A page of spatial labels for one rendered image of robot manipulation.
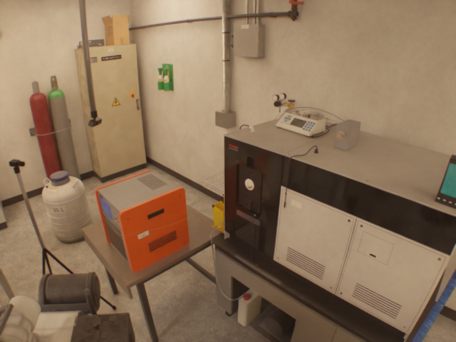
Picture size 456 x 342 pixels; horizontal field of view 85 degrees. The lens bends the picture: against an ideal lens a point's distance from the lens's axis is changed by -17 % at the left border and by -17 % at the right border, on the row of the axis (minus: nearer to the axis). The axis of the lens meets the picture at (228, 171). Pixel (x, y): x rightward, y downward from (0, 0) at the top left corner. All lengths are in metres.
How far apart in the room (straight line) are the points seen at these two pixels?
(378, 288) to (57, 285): 1.23
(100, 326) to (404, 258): 1.09
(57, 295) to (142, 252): 0.98
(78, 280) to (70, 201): 2.37
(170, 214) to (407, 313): 1.32
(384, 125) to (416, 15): 0.80
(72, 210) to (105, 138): 1.51
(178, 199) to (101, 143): 2.79
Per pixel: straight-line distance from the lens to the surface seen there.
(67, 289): 0.84
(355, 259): 1.39
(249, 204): 1.62
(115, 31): 4.34
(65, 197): 3.15
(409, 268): 1.31
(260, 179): 1.52
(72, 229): 3.33
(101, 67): 4.23
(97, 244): 2.10
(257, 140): 1.51
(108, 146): 4.43
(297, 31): 2.61
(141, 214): 1.62
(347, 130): 1.47
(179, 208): 1.76
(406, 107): 2.27
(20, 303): 0.67
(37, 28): 4.40
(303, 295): 1.62
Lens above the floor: 1.93
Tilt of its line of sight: 25 degrees down
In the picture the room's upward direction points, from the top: straight up
